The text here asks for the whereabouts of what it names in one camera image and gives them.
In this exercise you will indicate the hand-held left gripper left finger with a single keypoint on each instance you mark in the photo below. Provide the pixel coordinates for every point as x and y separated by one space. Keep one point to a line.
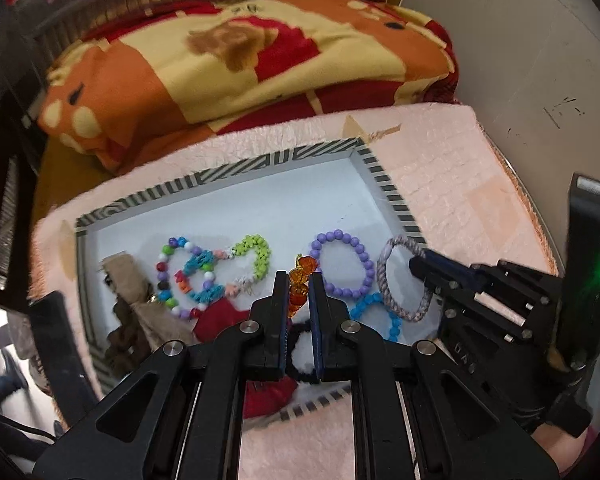
281 325

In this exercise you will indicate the person's right forearm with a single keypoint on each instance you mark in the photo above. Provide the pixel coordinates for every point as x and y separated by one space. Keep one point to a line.
560 447

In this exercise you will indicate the black scrunchie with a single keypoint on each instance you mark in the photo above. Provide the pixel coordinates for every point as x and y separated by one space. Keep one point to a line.
294 332

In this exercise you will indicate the brown scrunchie with beige bow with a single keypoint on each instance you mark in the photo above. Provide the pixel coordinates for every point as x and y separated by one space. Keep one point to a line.
130 305

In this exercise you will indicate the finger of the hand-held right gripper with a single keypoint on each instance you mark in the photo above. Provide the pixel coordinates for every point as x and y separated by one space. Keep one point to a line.
445 269
490 345

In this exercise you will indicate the person's leg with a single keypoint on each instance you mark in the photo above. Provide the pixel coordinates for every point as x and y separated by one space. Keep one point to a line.
0 385

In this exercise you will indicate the orange red printed blanket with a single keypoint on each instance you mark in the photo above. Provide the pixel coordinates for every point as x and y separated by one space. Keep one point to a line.
205 60

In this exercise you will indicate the red velvet hair bow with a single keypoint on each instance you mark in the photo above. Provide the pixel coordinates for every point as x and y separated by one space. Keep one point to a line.
220 322

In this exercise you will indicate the pink fluffy mat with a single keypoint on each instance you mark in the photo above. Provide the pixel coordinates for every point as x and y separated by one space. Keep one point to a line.
455 170

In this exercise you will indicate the striped cardboard box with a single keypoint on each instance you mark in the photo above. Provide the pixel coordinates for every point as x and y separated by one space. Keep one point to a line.
305 185

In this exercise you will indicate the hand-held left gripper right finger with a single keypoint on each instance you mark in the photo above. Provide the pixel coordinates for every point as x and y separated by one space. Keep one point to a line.
317 325

